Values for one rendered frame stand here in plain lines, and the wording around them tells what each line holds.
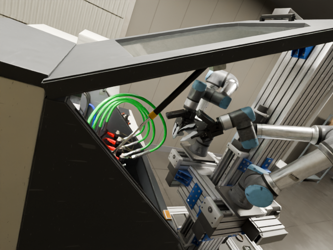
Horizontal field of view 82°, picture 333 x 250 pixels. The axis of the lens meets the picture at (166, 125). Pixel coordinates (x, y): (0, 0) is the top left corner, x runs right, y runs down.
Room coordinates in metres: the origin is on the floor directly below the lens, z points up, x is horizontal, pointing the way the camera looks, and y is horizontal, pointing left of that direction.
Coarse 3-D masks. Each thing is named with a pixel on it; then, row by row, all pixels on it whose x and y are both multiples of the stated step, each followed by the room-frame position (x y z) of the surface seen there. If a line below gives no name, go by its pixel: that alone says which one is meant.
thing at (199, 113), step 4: (196, 112) 0.89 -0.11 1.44; (200, 112) 0.87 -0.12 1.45; (200, 116) 0.86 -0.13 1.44; (204, 116) 0.86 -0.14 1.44; (208, 116) 0.91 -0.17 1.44; (204, 120) 0.87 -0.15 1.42; (208, 120) 0.87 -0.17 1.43; (212, 120) 0.90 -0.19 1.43; (208, 124) 0.88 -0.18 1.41; (212, 124) 0.89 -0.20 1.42; (216, 124) 0.90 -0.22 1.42
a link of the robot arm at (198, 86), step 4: (196, 80) 1.06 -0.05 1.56; (192, 84) 1.07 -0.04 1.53; (196, 84) 1.04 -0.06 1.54; (200, 84) 1.04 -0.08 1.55; (204, 84) 1.04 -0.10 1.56; (192, 88) 1.05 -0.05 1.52; (196, 88) 1.04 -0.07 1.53; (200, 88) 1.04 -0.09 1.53; (204, 88) 1.05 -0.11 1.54; (192, 92) 1.04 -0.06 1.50; (196, 92) 1.04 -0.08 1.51; (200, 92) 1.04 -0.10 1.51; (204, 92) 1.08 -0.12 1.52; (188, 96) 1.06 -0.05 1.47; (192, 96) 1.04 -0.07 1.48; (196, 96) 1.04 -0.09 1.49; (200, 96) 1.05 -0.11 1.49; (192, 100) 1.04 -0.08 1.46; (196, 100) 1.04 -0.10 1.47
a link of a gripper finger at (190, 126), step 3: (186, 126) 0.94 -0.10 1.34; (189, 126) 0.93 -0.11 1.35; (192, 126) 0.92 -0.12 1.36; (195, 126) 0.93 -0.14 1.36; (180, 129) 0.94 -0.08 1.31; (183, 129) 0.94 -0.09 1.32; (186, 129) 0.93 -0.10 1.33; (189, 129) 0.95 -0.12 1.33; (192, 129) 0.94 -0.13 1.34; (195, 129) 0.94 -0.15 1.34; (189, 132) 0.96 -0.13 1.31
